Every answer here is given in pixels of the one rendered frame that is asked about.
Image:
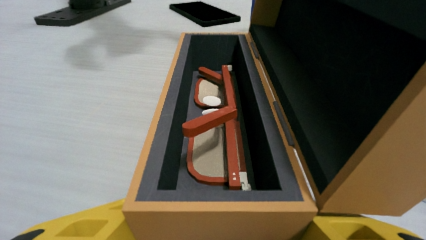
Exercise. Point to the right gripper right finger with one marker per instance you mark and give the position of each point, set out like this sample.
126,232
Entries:
330,226

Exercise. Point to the red-brown glasses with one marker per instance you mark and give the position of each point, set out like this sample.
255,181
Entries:
212,157

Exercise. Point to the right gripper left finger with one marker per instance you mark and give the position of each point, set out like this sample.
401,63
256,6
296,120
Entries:
104,222

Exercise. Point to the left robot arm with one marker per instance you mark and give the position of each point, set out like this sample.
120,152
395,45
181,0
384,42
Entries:
78,11

